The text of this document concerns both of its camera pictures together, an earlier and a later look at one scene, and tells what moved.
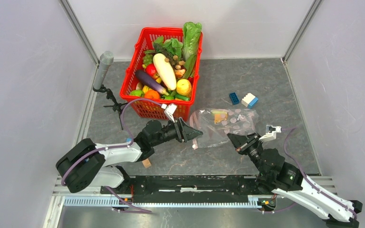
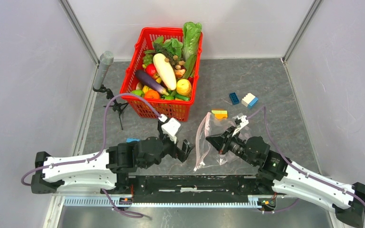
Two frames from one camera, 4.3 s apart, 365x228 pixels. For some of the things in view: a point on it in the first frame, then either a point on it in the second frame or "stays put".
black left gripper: [184, 132] to [186, 148]
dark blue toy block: [234, 98] stays put
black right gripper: [238, 141] to [221, 141]
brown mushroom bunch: [177, 62] stays put
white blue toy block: [249, 100] stays put
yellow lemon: [184, 87] stays put
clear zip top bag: [215, 123] to [206, 154]
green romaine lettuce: [191, 37] stays put
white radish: [166, 70] stays put
